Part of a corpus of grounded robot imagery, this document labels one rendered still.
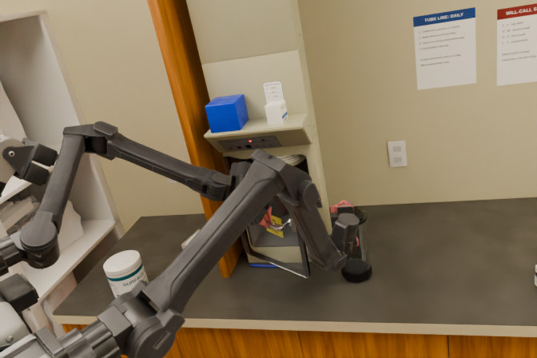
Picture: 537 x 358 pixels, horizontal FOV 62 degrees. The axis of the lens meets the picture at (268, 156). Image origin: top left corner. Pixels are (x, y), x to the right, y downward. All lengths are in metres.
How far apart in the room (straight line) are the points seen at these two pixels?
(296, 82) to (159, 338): 0.89
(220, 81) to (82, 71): 0.92
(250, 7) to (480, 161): 1.11
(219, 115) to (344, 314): 0.72
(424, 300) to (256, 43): 0.94
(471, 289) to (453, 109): 0.70
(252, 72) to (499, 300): 1.00
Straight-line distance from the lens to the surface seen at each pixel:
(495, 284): 1.58
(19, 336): 0.79
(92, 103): 2.26
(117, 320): 0.78
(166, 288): 0.79
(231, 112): 1.37
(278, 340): 1.59
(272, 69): 1.41
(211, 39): 1.45
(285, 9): 1.37
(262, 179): 0.80
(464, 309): 1.48
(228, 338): 1.64
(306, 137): 1.38
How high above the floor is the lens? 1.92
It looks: 21 degrees down
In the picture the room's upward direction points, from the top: 11 degrees counter-clockwise
